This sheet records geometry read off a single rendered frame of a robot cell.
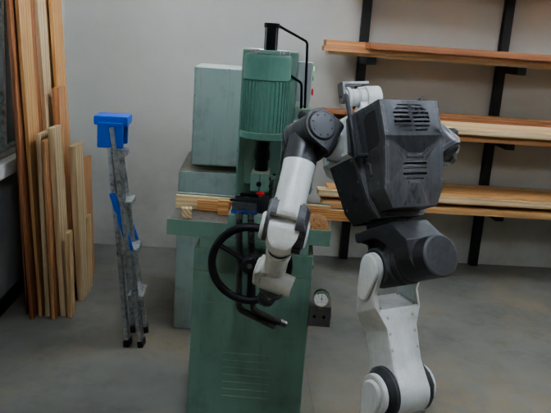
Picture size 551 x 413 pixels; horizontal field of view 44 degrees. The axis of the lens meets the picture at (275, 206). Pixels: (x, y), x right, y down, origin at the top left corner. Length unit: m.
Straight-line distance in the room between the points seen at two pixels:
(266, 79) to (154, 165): 2.67
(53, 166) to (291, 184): 2.13
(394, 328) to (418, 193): 0.38
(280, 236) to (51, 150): 2.13
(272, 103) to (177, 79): 2.51
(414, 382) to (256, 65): 1.21
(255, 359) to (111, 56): 2.91
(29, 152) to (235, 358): 1.69
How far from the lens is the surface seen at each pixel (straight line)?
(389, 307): 1.95
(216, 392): 2.72
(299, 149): 1.82
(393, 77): 5.02
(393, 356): 1.94
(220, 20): 4.90
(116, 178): 3.32
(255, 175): 2.54
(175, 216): 2.53
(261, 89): 2.46
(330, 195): 4.56
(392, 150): 1.81
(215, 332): 2.61
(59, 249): 3.84
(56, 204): 3.77
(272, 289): 2.02
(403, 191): 1.83
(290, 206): 1.77
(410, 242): 1.80
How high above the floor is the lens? 1.55
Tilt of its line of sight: 14 degrees down
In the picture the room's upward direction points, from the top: 4 degrees clockwise
